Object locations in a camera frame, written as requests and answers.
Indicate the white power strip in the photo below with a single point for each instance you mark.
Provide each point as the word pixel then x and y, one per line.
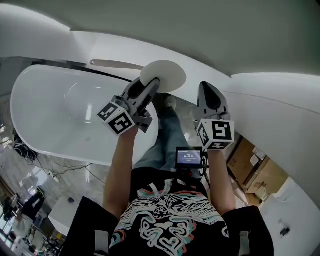
pixel 54 176

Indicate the person's black printed shirt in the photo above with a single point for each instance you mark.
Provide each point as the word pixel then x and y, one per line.
pixel 170 225

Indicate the white bathtub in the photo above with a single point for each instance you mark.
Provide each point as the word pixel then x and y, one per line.
pixel 55 107

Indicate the person's blue jeans legs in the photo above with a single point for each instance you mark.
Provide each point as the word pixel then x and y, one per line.
pixel 167 140

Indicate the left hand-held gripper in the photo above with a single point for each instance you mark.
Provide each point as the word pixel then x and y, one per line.
pixel 120 122

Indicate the small black object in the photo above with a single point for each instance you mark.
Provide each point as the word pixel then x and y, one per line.
pixel 70 200

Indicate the person's left forearm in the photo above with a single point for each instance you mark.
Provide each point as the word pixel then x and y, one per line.
pixel 117 175

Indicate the brown cardboard box with labels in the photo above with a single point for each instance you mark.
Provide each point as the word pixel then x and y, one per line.
pixel 252 165

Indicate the white table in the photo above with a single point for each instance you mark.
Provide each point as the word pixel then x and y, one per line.
pixel 65 217

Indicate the person's white shoe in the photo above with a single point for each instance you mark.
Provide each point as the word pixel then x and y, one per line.
pixel 170 102

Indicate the white plastic jug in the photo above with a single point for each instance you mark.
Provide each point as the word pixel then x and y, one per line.
pixel 263 193

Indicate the grey roller blind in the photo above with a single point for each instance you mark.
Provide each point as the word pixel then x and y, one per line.
pixel 175 25

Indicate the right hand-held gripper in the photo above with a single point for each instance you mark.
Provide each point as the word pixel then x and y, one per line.
pixel 220 132

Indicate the small black screen device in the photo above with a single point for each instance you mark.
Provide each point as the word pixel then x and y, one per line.
pixel 188 157

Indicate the person's right forearm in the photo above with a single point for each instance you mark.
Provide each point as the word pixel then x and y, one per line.
pixel 220 180

